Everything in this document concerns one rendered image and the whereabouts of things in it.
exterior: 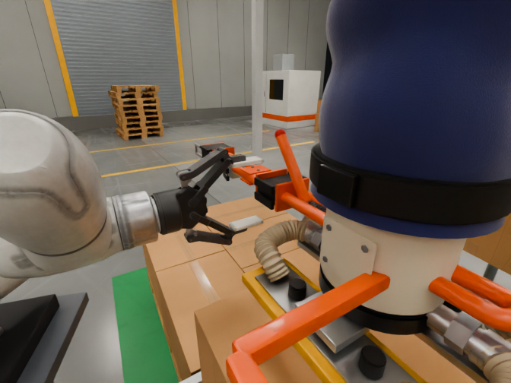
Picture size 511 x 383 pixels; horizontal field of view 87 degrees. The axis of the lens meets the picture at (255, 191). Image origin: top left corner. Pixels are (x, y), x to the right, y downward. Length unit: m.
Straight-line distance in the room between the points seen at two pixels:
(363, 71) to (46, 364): 1.01
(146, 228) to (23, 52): 9.90
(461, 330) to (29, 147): 0.46
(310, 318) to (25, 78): 10.15
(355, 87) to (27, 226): 0.32
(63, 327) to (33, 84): 9.43
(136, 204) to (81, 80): 9.70
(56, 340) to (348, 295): 0.92
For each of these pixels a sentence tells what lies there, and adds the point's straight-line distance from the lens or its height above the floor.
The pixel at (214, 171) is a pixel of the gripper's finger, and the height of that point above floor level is 1.31.
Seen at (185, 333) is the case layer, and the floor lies 0.54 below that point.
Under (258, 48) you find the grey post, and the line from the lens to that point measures 4.21.
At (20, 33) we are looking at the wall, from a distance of 10.31.
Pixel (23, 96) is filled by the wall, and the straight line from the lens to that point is 10.29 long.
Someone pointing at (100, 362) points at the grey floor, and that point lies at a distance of 1.99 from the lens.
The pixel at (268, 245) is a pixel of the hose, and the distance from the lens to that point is 0.49.
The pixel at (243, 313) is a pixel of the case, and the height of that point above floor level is 0.95.
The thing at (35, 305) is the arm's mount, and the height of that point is 0.80.
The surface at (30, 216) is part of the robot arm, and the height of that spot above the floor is 1.36.
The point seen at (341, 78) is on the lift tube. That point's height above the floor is 1.47.
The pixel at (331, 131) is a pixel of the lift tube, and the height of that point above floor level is 1.41.
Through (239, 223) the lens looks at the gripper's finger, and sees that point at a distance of 0.57.
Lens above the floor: 1.47
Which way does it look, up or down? 23 degrees down
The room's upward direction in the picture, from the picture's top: straight up
